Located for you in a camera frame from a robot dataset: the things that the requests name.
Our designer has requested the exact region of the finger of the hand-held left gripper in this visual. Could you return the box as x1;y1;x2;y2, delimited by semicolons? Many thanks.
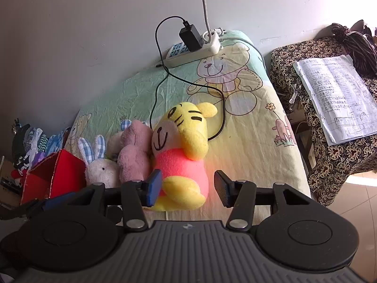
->
0;191;78;221

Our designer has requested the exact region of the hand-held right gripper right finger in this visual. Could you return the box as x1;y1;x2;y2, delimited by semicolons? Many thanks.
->
214;170;313;232

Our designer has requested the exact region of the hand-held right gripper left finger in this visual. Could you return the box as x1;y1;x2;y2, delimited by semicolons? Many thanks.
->
67;169;163;233

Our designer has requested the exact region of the yellow tiger plush toy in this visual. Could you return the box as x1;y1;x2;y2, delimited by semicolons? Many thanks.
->
146;102;218;212

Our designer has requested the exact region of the red cardboard box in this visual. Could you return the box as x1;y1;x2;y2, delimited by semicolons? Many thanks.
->
20;149;89;204

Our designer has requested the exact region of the brown plush toy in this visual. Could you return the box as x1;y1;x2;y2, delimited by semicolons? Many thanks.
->
109;120;154;183

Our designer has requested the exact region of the small white rabbit plush toy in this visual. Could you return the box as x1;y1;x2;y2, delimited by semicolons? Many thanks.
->
77;135;120;187

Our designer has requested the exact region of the pile of patterned cloths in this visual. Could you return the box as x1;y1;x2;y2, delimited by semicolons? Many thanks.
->
12;119;71;177

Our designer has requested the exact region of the floral cloth covered side table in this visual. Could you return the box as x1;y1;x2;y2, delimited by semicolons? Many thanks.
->
269;35;377;207

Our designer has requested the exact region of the metal clip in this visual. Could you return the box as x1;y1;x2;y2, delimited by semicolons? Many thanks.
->
289;84;302;109

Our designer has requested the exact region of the white power strip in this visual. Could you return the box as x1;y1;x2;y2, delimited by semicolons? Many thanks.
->
163;29;221;68

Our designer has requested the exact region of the black charger adapter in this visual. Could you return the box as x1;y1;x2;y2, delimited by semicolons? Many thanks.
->
179;18;204;52

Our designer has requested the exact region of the dark clothes pile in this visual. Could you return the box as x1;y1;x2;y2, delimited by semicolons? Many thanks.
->
330;20;377;75

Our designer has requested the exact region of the black charger cable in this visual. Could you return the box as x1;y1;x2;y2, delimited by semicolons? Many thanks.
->
149;16;227;141

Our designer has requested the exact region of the white power cable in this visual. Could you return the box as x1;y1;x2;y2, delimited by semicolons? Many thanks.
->
194;0;213;40

